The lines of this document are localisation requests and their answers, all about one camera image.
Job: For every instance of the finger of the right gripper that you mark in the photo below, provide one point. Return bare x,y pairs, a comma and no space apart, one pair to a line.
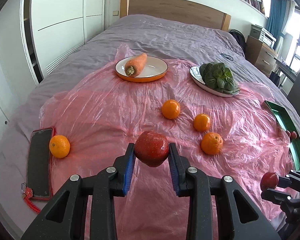
288,181
276,197

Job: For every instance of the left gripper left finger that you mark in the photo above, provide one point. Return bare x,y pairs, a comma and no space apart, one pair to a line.
64,216

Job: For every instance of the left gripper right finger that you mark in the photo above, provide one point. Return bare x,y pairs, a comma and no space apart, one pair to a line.
238,216

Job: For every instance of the red apple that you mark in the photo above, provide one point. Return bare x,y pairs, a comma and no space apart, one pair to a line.
288,133
151,148
269,180
293,135

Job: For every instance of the large orange front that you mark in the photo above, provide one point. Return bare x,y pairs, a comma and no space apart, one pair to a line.
211,143

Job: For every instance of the green rectangular tray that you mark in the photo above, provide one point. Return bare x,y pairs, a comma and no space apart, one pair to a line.
286,123

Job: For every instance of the black smartphone red case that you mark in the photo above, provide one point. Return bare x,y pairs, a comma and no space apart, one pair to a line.
38,175

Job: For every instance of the pink plastic sheet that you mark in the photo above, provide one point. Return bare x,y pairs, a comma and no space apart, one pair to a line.
102,114

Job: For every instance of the dark blue tote bag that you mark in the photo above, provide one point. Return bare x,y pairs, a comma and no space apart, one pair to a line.
275,78

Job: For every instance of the desk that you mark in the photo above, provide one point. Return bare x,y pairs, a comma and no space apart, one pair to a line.
291,75

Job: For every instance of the carrot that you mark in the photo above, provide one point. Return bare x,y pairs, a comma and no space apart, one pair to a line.
135,66

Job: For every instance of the orange oval dish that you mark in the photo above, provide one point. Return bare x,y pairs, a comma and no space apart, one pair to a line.
155,68

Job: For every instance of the green leafy cabbage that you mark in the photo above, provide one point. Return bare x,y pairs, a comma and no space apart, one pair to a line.
217,76

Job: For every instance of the wooden drawer chest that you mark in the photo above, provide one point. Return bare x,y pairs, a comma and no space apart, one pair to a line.
260,55

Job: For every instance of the white enamel plate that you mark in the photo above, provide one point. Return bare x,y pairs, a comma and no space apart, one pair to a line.
197,78

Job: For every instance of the small dark object on bed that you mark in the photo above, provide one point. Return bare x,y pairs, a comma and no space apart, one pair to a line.
226,56

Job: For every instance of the white printer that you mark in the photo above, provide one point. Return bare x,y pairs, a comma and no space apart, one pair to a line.
260,33

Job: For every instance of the black backpack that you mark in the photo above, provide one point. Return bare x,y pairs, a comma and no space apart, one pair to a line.
239,38

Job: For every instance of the white sliding wardrobe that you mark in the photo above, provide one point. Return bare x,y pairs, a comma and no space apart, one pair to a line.
56,28

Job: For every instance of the right teal curtain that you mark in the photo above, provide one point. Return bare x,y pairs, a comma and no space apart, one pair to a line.
276,17

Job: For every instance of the wooden headboard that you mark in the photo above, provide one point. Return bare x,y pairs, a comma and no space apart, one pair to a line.
183,11

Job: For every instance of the light switch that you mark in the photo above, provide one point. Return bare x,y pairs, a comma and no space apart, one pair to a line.
115,12

